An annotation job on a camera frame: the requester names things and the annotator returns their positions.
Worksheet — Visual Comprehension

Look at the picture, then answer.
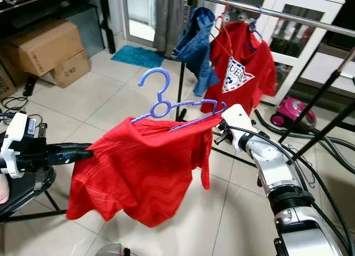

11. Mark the metal clothes rack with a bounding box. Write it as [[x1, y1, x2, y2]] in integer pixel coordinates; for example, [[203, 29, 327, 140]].
[[175, 0, 355, 185]]

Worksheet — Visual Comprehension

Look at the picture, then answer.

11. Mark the red printed t-shirt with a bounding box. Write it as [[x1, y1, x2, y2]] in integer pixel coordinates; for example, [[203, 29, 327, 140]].
[[200, 21, 278, 115]]

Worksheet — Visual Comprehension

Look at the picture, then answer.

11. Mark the red knit shirt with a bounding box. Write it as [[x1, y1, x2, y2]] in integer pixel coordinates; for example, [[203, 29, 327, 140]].
[[65, 113, 222, 228]]

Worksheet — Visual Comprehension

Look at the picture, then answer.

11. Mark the small printed cardboard box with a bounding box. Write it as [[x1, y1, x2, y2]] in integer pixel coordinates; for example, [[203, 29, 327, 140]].
[[49, 51, 91, 89]]

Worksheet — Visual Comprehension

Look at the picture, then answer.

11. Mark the large cardboard box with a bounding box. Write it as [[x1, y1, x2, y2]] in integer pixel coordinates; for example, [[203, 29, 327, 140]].
[[14, 21, 84, 76]]

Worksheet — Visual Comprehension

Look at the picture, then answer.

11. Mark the white glass-door cabinet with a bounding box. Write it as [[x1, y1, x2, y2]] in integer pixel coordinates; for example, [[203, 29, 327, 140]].
[[208, 0, 355, 104]]

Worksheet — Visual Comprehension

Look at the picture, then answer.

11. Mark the black chair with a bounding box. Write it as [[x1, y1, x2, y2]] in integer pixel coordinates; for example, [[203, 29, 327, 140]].
[[0, 170, 89, 223]]

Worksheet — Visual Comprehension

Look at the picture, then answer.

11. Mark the grey curtain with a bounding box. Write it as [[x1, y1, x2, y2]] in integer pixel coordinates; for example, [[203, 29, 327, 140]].
[[154, 0, 186, 58]]

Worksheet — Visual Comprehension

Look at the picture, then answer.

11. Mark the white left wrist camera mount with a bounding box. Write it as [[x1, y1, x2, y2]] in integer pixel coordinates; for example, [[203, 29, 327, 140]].
[[0, 112, 39, 179]]

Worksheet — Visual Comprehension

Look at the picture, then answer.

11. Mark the pink vacuum cleaner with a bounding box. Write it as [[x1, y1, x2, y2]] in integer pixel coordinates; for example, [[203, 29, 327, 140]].
[[271, 98, 317, 129]]

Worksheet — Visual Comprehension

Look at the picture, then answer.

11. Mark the blue denim garment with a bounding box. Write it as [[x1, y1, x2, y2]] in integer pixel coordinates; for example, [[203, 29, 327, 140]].
[[171, 7, 220, 97]]

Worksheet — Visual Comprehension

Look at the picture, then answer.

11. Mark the taped cardboard box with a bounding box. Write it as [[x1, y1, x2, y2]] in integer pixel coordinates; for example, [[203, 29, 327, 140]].
[[0, 68, 17, 99]]

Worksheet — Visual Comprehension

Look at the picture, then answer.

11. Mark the black power adapter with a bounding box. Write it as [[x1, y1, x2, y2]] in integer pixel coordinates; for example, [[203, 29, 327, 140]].
[[22, 76, 37, 98]]

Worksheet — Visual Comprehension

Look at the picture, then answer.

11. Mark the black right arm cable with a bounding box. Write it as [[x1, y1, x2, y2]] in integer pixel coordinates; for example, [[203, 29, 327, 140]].
[[247, 126, 355, 252]]

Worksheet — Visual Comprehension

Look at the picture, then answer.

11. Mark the red clothes hanger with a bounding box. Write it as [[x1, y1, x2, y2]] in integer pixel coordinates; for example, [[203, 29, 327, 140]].
[[214, 0, 234, 53]]

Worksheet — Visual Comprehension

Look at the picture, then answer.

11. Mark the teal floor mat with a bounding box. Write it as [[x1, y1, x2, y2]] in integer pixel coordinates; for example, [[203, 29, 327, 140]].
[[110, 45, 164, 68]]

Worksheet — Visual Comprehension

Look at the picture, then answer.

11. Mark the dark purple clothes hanger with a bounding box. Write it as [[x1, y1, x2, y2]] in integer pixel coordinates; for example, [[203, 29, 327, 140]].
[[248, 4, 264, 43]]

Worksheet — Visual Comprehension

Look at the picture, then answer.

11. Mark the black shelf unit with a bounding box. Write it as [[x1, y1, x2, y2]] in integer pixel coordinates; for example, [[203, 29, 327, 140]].
[[0, 0, 117, 53]]

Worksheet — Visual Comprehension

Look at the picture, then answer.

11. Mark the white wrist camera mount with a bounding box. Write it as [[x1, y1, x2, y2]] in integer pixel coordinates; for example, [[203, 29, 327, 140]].
[[0, 112, 39, 179], [222, 104, 256, 151]]

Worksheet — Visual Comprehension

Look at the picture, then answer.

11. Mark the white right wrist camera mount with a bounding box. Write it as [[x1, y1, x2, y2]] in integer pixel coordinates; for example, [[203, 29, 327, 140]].
[[222, 104, 256, 151]]

